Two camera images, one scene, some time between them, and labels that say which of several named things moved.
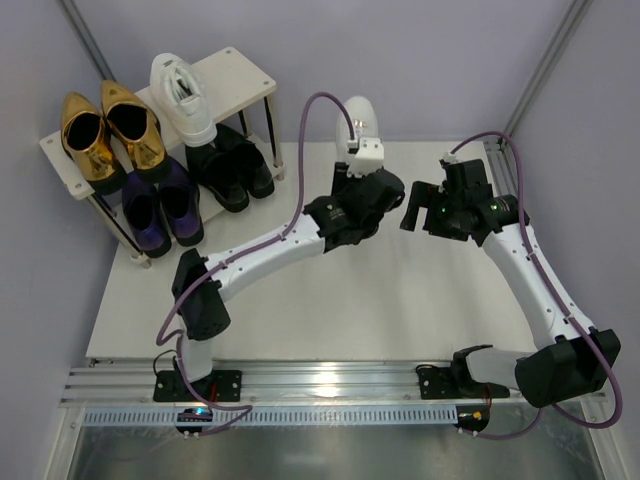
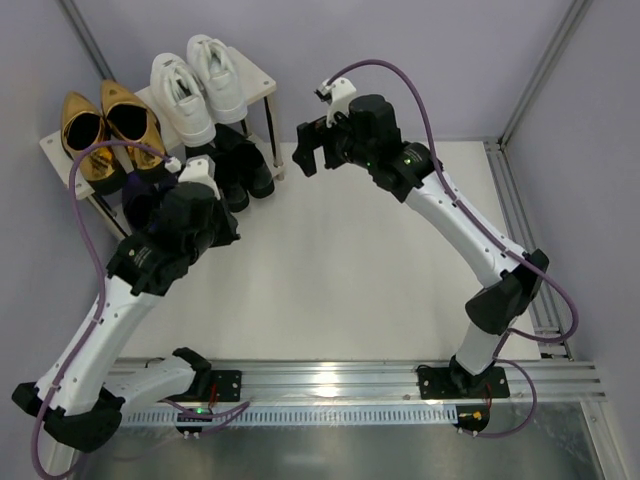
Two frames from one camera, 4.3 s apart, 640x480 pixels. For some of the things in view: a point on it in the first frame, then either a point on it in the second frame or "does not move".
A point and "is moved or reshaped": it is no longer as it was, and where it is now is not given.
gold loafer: x=136 y=130 does not move
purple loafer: x=144 y=213 does not move
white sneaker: x=365 y=124 is moved or reshaped
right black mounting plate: x=437 y=383 does not move
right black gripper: x=426 y=207 → x=317 y=145
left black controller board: x=194 y=415 does not move
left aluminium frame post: x=83 y=31 does not move
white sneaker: x=183 y=100 does not move
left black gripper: x=341 y=176 → x=220 y=220
